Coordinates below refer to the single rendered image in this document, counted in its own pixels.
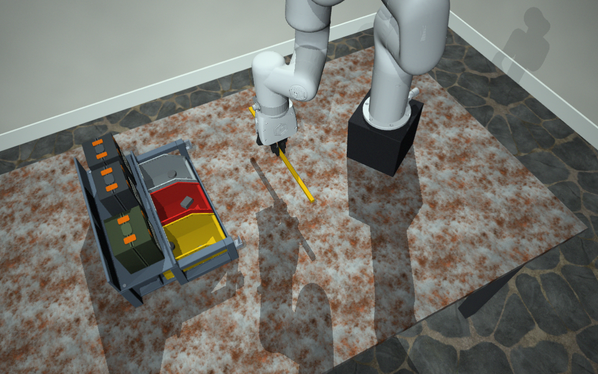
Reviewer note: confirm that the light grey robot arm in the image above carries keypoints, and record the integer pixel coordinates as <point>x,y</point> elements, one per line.
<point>421,26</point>

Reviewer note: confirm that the grey metal bin rack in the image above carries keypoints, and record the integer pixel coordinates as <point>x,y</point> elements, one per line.
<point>133,286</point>

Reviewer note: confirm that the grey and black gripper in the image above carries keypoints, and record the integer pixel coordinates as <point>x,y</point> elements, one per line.
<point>272,129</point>

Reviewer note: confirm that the olive green case with orange latches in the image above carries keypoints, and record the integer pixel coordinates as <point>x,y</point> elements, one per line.
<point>133,240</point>

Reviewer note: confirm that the yellow open bin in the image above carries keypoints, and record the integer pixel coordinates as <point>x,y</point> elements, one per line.
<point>192,231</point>

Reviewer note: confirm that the yellow vertical bar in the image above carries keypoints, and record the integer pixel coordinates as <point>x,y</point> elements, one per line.
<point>291,169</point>

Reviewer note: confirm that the red open bin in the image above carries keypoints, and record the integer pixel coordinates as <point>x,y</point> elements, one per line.
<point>167,201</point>

